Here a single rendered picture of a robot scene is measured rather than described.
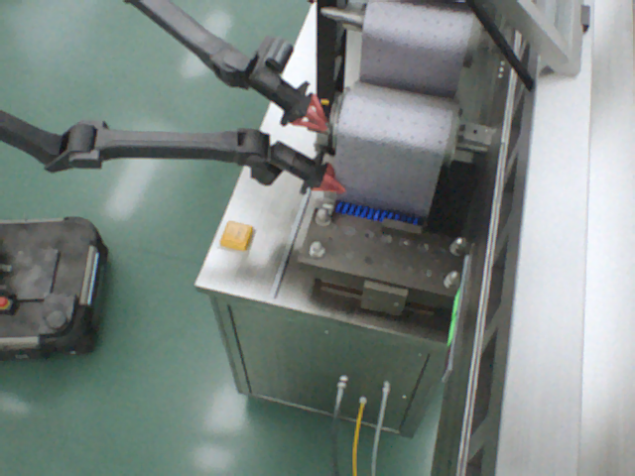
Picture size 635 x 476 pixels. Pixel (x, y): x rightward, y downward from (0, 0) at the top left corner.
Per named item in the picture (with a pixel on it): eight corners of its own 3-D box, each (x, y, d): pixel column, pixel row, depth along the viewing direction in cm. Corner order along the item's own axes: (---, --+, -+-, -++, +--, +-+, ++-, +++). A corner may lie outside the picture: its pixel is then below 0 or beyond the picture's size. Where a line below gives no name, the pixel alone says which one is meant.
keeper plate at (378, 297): (362, 300, 156) (365, 279, 146) (402, 309, 154) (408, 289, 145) (360, 309, 154) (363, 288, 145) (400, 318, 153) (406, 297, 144)
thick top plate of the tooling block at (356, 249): (314, 220, 161) (314, 206, 156) (471, 255, 156) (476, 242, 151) (297, 274, 153) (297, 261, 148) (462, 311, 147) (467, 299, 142)
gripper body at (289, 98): (285, 129, 141) (258, 110, 138) (296, 97, 147) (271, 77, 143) (302, 117, 136) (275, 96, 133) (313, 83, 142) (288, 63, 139)
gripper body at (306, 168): (305, 197, 152) (278, 182, 150) (316, 165, 157) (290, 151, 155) (317, 185, 147) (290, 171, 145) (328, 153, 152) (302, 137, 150)
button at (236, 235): (228, 224, 169) (227, 219, 167) (253, 230, 168) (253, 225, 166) (219, 246, 165) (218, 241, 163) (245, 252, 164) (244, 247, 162)
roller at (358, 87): (355, 105, 164) (357, 70, 154) (453, 124, 160) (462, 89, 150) (344, 140, 157) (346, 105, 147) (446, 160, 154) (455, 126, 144)
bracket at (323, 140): (317, 186, 176) (317, 108, 151) (339, 190, 175) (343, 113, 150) (313, 200, 174) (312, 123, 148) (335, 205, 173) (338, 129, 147)
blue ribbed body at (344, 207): (337, 205, 159) (338, 196, 156) (423, 223, 156) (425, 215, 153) (334, 216, 157) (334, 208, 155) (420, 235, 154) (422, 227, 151)
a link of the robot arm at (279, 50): (225, 82, 142) (219, 61, 134) (247, 43, 146) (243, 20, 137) (273, 102, 141) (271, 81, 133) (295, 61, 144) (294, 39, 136)
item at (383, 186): (333, 199, 159) (335, 152, 143) (427, 219, 156) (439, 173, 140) (333, 201, 159) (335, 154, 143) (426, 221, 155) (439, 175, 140)
